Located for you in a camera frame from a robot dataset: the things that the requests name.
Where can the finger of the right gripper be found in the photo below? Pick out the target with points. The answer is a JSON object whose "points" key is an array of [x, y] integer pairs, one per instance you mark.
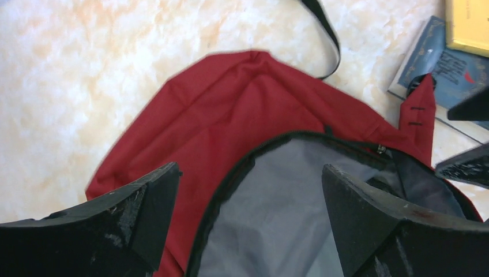
{"points": [[470, 167], [474, 108]]}

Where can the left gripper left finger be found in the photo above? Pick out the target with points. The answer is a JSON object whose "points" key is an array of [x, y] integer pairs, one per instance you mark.
{"points": [[120, 233]]}

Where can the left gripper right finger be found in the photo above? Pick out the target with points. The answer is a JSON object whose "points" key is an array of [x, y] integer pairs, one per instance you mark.
{"points": [[378, 234]]}

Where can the blue Nineteen Eighty-Four book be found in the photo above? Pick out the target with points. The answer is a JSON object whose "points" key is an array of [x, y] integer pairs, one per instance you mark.
{"points": [[458, 75]]}

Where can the red backpack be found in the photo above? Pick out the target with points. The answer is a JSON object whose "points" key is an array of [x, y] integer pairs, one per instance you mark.
{"points": [[252, 137]]}

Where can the yellow notebook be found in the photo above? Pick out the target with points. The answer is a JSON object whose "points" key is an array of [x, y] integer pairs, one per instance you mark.
{"points": [[467, 26]]}

